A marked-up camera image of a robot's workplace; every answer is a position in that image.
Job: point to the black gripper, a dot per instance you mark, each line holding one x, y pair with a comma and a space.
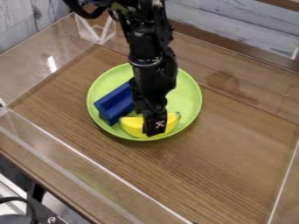
152, 83

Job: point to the yellow toy banana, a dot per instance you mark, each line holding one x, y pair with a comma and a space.
132, 124

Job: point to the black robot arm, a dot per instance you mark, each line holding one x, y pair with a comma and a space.
148, 35

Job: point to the green round plate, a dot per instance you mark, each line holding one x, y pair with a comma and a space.
184, 100

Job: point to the blue plastic block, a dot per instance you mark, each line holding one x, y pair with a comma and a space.
115, 104

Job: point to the clear acrylic corner bracket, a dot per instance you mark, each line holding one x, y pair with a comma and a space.
96, 30

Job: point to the black metal table bracket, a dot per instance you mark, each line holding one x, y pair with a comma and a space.
45, 216

